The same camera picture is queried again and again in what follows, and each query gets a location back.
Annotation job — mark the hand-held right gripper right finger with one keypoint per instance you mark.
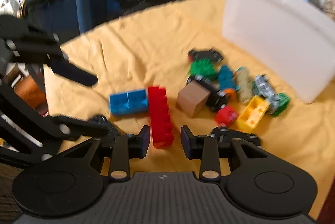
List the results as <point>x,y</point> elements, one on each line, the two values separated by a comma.
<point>186,143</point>

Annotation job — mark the green snowflake ornament box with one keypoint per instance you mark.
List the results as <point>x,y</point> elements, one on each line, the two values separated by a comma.
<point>282,102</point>

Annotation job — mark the small red toy brick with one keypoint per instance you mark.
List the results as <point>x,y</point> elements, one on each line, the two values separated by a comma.
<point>226,114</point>

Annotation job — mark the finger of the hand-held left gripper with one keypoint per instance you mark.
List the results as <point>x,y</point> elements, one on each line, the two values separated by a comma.
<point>76,73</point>
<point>91,126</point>

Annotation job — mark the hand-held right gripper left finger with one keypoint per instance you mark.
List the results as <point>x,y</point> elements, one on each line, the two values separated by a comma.
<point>144,141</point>

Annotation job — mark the brown cardboard cube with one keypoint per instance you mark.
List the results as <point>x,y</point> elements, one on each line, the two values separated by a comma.
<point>192,99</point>

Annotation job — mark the grey toy car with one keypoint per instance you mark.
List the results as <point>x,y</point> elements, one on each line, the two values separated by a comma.
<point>264,86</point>

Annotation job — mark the green toy brick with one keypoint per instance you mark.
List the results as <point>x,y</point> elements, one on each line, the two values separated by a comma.
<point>202,68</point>

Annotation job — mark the blue toy brick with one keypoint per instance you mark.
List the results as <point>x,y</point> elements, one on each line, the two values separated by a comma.
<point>128,102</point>

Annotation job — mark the long red toy brick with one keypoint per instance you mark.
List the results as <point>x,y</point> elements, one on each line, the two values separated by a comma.
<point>159,114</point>

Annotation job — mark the yellow cloth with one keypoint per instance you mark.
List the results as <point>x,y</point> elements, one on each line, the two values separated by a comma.
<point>130,56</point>

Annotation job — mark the small orange toy piece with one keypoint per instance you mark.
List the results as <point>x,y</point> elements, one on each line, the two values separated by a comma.
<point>230,92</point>

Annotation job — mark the teal toy brick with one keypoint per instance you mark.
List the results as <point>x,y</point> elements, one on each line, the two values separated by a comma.
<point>226,77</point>

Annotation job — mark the white plastic container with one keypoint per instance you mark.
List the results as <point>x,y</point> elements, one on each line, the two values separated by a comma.
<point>274,38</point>

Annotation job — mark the beige toy piece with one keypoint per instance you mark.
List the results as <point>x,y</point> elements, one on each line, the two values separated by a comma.
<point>243,85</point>

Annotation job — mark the yellow toy brick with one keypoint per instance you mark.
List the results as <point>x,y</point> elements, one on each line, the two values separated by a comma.
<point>252,112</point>

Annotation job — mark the black toy chassis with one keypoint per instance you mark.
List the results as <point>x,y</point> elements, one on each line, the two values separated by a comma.
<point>206,54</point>
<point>225,134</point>
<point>216,98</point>

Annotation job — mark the orange object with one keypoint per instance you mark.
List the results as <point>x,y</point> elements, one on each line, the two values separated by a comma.
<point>28,94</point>

